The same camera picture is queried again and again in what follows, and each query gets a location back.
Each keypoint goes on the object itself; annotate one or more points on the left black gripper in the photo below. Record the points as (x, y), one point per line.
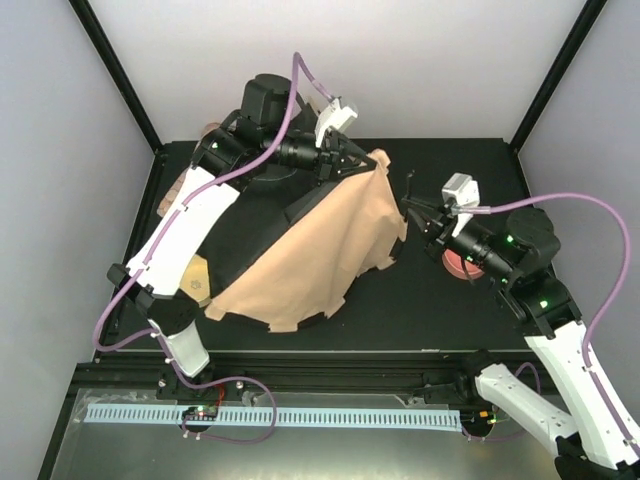
(331, 162)

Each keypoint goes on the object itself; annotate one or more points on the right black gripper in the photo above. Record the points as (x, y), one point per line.
(439, 226)

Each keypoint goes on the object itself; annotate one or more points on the pink pet bowl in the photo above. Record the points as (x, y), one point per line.
(459, 267)

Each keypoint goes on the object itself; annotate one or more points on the black tent pole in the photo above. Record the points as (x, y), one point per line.
(408, 194)

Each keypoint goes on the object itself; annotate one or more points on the beige fabric pet tent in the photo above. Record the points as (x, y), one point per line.
(354, 228)

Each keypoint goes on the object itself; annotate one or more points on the floral beige cushion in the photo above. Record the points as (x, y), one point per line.
(175, 188)

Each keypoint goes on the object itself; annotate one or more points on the yellow pet bowl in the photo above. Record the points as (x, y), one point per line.
(195, 281)

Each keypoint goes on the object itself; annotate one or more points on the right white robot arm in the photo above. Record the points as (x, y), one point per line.
(594, 436)

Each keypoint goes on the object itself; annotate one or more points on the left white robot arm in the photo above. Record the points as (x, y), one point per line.
(227, 160)

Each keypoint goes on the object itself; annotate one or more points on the small green circuit board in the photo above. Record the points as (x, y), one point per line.
(201, 413)

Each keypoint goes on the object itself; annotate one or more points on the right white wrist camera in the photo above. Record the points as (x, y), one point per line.
(463, 191)

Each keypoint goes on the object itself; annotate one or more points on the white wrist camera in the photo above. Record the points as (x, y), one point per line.
(463, 191)
(338, 115)

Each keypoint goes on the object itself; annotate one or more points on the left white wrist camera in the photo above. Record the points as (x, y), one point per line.
(338, 115)

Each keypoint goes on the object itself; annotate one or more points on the light blue slotted cable duct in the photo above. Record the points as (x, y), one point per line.
(285, 417)

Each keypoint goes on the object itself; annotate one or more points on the right black frame post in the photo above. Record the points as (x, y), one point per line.
(578, 33)

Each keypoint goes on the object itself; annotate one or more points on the black frame post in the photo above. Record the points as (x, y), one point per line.
(578, 33)
(101, 43)

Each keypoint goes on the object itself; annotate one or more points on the left black frame post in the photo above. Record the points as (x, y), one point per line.
(101, 43)

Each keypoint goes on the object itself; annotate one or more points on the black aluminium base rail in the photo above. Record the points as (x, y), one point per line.
(435, 378)

